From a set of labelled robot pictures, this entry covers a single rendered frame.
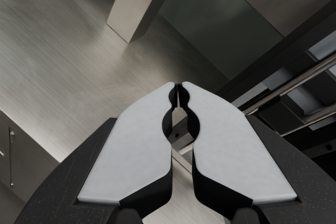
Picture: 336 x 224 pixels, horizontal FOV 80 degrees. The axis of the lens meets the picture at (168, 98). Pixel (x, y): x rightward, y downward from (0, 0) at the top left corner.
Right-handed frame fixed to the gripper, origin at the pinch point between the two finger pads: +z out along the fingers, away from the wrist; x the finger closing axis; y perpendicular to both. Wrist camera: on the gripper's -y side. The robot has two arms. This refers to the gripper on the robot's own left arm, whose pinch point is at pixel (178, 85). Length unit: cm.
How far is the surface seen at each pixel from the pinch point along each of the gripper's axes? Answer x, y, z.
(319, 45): 18.2, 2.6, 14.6
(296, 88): 17.6, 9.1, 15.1
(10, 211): -77, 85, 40
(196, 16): 8, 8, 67
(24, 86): -28.0, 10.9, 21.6
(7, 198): -80, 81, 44
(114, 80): -14.8, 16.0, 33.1
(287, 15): 34, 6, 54
